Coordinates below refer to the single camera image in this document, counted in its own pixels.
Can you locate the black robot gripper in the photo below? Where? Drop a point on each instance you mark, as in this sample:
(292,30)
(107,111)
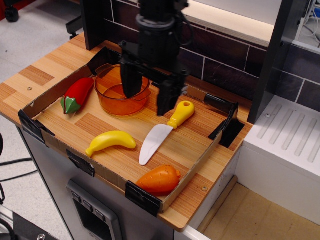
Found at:
(160,25)

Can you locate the yellow plastic toy banana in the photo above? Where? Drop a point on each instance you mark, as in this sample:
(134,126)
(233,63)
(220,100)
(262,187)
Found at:
(110,139)

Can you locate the orange transparent plastic pot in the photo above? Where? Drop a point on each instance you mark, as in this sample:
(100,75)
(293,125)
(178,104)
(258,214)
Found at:
(109,89)

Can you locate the red toy chili pepper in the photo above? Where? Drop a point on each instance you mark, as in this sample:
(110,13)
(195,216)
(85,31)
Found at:
(76,95)

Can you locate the orange toy carrot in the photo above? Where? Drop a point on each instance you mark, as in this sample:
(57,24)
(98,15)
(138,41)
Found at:
(160,181)

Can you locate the black office chair base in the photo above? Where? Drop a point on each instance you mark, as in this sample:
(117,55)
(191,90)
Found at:
(73,26)

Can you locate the grey toy oven front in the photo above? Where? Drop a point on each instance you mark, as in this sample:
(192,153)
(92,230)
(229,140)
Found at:
(99,220)

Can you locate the white toy sink drainboard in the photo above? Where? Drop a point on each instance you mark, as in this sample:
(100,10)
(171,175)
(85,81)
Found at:
(280,158)

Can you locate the toy knife yellow handle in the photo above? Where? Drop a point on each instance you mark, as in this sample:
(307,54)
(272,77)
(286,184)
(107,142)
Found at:
(158,134)

